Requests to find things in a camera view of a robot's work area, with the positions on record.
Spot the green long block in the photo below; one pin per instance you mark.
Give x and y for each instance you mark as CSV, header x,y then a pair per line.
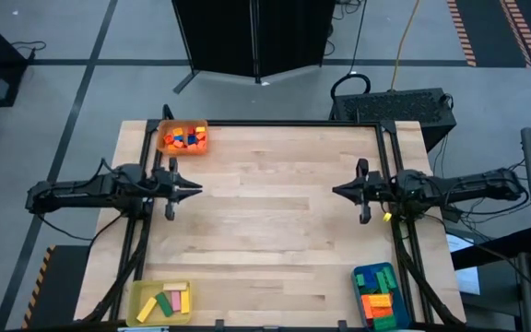
x,y
164,304

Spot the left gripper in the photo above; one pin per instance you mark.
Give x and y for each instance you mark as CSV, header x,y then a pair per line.
x,y
161,184

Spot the cream long block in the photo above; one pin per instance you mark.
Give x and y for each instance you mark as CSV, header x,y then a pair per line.
x,y
174,286

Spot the orange-red square block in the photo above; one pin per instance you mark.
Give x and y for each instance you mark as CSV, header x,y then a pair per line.
x,y
168,138

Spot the black hazard-striped mat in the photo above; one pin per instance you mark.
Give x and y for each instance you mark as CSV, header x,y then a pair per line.
x,y
62,286

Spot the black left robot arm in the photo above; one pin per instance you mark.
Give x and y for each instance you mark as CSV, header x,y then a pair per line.
x,y
86,189

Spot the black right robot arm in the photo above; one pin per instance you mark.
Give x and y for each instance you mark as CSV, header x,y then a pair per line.
x,y
468,186

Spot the amber square block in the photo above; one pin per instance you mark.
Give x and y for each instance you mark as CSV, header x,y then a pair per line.
x,y
178,131

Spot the black divider screen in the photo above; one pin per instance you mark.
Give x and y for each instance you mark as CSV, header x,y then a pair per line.
x,y
247,32

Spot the orange plastic bin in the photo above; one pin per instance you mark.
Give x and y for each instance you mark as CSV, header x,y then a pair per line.
x,y
161,126

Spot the yellow square block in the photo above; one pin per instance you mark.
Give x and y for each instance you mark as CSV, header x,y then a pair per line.
x,y
201,129

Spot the red square block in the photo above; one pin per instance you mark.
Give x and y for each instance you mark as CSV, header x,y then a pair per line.
x,y
191,130

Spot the yellow plastic bin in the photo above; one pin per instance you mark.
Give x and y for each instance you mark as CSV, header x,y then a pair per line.
x,y
136,288

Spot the white paper sheet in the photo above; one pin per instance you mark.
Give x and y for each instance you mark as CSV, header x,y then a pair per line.
x,y
466,276

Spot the black aluminium table frame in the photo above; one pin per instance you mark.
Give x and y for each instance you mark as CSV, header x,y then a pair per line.
x,y
293,123

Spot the pink long block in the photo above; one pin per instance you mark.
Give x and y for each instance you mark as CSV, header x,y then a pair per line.
x,y
176,301

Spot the yellow long block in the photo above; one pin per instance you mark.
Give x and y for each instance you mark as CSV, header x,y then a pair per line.
x,y
185,302

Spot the blue rectangular block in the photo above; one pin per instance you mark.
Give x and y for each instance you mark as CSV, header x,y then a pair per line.
x,y
369,279

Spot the blue plastic bin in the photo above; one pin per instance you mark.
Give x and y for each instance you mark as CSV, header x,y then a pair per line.
x,y
401,304

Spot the blue square block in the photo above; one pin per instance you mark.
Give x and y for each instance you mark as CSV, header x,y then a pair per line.
x,y
192,139
179,138

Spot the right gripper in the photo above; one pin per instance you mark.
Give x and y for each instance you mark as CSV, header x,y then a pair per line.
x,y
381,189

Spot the orange rectangular block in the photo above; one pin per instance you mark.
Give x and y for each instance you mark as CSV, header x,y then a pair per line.
x,y
366,308

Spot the black power adapter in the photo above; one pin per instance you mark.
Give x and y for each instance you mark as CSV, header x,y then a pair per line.
x,y
451,213

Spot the green rectangular block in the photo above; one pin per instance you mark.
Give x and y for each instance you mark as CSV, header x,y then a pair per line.
x,y
360,279
384,323
390,276
382,282

